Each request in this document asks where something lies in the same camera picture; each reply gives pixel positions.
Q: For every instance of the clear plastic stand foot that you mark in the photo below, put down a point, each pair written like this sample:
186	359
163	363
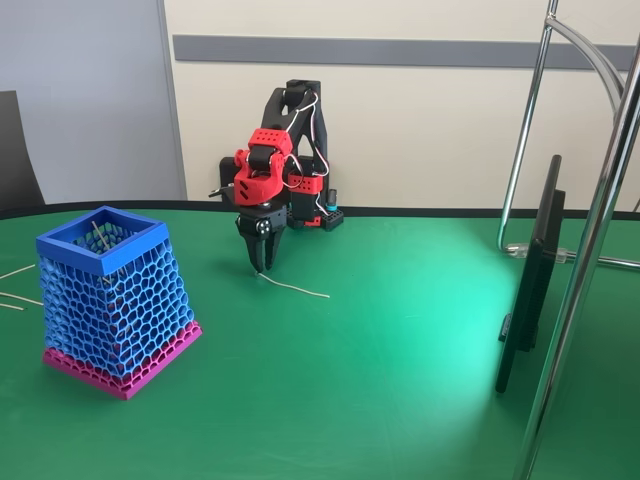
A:
517	250

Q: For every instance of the black flat light panel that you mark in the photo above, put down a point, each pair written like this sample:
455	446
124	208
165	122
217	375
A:
540	260

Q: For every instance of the green table cloth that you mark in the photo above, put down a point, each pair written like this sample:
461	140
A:
350	375

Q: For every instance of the black and turquoise clamp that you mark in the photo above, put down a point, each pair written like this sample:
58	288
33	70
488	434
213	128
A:
332	202

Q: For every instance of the chrome tube stand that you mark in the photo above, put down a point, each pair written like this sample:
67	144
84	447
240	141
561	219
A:
572	300

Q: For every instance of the blue and pink lattice basket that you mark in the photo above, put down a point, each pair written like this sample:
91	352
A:
120	310

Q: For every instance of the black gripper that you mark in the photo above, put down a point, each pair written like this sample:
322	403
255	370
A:
260	223

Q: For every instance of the dark chair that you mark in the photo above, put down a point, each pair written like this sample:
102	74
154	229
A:
15	150

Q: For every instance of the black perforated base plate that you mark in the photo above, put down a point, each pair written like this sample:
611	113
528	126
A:
332	220

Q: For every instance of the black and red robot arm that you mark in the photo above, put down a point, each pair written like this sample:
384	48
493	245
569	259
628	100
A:
265	170

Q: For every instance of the grey wall rail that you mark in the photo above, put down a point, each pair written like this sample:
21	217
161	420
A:
400	51

